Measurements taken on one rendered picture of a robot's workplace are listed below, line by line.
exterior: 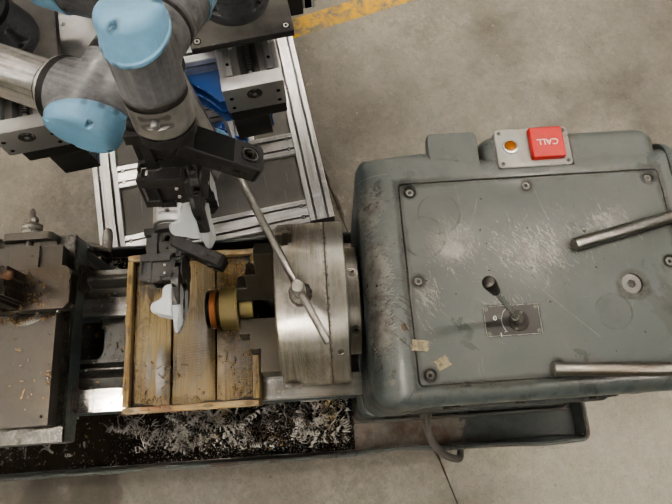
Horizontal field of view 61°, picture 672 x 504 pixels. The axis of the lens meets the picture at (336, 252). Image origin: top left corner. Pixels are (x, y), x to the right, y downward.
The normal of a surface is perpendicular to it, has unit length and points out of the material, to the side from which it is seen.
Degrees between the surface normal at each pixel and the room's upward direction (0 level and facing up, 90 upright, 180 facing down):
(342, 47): 0
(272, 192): 0
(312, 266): 11
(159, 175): 19
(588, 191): 0
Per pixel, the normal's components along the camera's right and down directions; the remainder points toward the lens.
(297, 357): 0.05, 0.51
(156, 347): 0.00, -0.29
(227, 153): 0.49, -0.51
